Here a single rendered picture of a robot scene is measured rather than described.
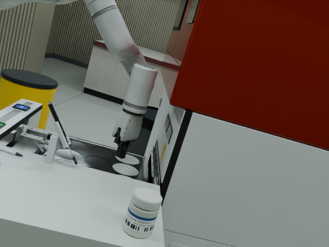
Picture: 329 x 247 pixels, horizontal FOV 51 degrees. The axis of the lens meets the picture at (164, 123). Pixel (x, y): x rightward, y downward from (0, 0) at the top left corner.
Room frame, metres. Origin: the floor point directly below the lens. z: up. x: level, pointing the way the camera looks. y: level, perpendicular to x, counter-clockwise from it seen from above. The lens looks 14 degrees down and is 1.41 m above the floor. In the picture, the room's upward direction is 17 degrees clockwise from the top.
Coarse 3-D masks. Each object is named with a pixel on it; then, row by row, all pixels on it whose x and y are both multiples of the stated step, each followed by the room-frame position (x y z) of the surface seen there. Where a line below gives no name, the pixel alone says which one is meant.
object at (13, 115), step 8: (24, 104) 1.41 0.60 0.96; (32, 104) 1.43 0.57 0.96; (40, 104) 1.47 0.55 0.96; (0, 112) 1.22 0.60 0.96; (8, 112) 1.24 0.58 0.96; (16, 112) 1.28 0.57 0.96; (24, 112) 1.30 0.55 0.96; (0, 120) 1.15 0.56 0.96; (8, 120) 1.17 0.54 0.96; (16, 120) 1.19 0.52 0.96; (0, 128) 1.07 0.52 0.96; (8, 128) 1.09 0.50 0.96
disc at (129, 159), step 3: (126, 156) 1.33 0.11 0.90; (129, 156) 1.34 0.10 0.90; (132, 156) 1.35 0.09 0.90; (117, 159) 1.27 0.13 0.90; (120, 159) 1.28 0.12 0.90; (123, 159) 1.29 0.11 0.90; (126, 159) 1.30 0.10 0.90; (129, 159) 1.31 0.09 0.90; (132, 159) 1.32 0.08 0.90; (135, 159) 1.33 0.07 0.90; (123, 162) 1.26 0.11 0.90; (126, 162) 1.27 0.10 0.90; (129, 162) 1.28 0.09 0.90; (132, 162) 1.29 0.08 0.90; (135, 162) 1.29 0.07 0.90; (138, 162) 1.30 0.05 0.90
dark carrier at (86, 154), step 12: (60, 144) 1.24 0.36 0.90; (72, 144) 1.28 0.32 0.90; (84, 144) 1.32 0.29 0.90; (60, 156) 1.14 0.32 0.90; (72, 156) 1.17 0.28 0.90; (84, 156) 1.20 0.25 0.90; (96, 156) 1.23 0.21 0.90; (108, 156) 1.27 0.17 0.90; (96, 168) 1.13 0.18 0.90; (108, 168) 1.16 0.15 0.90
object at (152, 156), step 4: (152, 148) 1.40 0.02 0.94; (152, 152) 1.36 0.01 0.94; (152, 156) 1.32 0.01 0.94; (148, 160) 1.42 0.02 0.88; (152, 160) 1.28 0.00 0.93; (148, 164) 1.39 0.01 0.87; (152, 164) 1.25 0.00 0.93; (148, 168) 1.35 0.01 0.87; (152, 168) 1.21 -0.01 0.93; (148, 172) 1.31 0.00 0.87; (152, 172) 1.18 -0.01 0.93; (148, 176) 1.26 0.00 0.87; (152, 176) 1.14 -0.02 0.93; (156, 176) 1.12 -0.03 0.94; (148, 180) 1.23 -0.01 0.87; (152, 180) 1.10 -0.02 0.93; (156, 180) 1.09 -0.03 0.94; (156, 184) 1.06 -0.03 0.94
